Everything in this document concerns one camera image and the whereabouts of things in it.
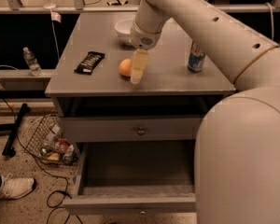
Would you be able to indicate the round brass drawer knob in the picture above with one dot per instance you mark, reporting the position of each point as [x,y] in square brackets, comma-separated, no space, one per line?
[141,131]

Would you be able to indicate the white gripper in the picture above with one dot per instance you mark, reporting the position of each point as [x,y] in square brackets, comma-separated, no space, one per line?
[142,38]

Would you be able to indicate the wire basket with items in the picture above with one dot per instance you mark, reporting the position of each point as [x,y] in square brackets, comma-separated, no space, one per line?
[49,145]

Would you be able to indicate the black metal stand leg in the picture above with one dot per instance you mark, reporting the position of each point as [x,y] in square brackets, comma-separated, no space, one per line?
[9,150]

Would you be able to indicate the grey wooden drawer cabinet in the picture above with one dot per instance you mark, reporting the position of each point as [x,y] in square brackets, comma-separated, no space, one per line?
[167,87]

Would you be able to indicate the silver blue drink can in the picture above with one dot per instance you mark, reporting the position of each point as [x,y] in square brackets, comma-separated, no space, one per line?
[196,58]

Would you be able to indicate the black snack bar wrapper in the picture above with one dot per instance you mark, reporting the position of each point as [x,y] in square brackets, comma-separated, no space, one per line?
[88,64]

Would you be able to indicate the clear plastic water bottle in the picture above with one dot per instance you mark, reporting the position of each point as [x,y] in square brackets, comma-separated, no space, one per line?
[32,62]

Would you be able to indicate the open grey lower drawer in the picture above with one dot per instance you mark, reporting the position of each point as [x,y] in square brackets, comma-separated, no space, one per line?
[134,178]

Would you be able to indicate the orange fruit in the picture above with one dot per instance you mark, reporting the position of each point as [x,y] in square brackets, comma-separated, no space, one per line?
[125,67]

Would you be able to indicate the closed grey upper drawer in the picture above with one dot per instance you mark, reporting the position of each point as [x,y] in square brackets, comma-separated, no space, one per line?
[121,129]

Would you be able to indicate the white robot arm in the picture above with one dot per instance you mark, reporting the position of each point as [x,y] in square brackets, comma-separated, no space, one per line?
[237,150]

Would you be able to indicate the white ceramic bowl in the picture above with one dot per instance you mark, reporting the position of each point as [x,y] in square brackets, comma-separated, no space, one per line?
[123,30]

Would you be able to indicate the white sneaker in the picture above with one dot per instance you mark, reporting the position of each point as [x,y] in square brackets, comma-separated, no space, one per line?
[12,188]

